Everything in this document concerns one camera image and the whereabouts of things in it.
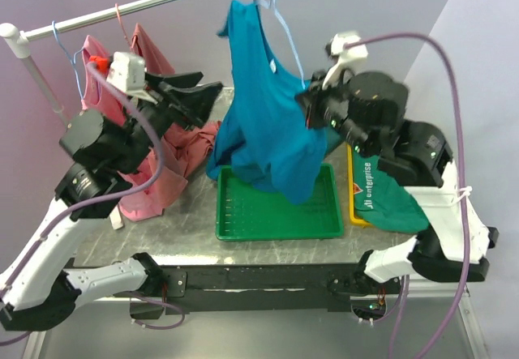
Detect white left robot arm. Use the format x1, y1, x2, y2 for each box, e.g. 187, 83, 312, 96
1, 72, 223, 332

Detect white metal clothes rack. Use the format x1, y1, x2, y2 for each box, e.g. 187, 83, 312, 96
0, 0, 264, 230

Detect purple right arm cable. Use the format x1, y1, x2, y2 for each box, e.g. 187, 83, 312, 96
344, 32, 471, 359

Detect light blue wire hanger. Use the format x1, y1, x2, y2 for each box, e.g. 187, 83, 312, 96
254, 0, 307, 89

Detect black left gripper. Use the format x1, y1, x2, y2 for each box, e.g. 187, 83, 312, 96
117, 71, 225, 173

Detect yellow plastic tray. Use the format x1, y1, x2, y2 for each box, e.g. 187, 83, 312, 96
346, 145, 372, 228

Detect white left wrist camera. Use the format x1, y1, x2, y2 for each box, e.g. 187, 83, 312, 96
89, 52, 158, 105

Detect green shirt in yellow tray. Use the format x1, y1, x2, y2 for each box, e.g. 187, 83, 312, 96
352, 152, 429, 234

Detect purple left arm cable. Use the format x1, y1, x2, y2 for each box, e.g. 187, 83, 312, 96
0, 62, 165, 346

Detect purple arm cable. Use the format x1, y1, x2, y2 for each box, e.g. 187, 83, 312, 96
344, 32, 471, 359
0, 62, 165, 346

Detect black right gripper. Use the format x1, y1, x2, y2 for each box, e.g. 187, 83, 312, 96
295, 63, 376, 157

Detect dark green shorts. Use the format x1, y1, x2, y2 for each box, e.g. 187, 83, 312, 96
324, 127, 344, 157

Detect blue t shirt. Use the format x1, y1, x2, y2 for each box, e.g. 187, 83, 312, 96
206, 0, 327, 204

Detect green plastic tray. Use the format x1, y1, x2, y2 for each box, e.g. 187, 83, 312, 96
215, 164, 344, 241

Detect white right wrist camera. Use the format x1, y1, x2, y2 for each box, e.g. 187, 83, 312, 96
322, 31, 368, 89

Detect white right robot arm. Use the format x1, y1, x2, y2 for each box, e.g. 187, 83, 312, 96
296, 71, 499, 293

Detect dusty red t shirt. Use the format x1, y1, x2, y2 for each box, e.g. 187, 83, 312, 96
130, 22, 222, 210

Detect blue hanger with pink shirt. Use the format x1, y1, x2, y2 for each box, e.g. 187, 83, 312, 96
51, 20, 84, 100

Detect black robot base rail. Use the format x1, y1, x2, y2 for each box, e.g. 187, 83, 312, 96
136, 263, 401, 313

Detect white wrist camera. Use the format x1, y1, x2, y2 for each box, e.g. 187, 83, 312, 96
322, 31, 368, 89
89, 52, 158, 105

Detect pink t shirt on hanger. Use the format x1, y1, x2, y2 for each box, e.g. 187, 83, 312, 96
82, 35, 163, 221

